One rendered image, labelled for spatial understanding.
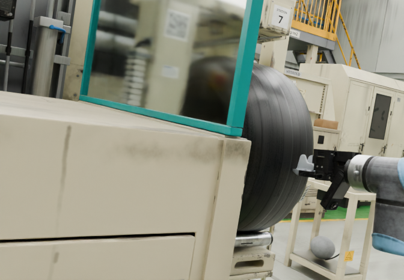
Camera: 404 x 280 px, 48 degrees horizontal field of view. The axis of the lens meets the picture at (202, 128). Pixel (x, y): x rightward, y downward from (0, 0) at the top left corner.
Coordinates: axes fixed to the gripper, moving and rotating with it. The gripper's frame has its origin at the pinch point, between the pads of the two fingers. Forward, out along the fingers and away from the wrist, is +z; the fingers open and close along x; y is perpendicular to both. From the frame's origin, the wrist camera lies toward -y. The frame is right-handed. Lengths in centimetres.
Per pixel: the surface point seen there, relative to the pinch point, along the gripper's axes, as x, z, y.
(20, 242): 86, -45, -6
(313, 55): -628, 560, 218
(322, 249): -217, 164, -73
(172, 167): 71, -46, 2
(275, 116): 8.4, 2.1, 15.3
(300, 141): -1.5, 0.8, 9.1
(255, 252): -2.9, 17.3, -27.0
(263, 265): -4.7, 15.3, -31.0
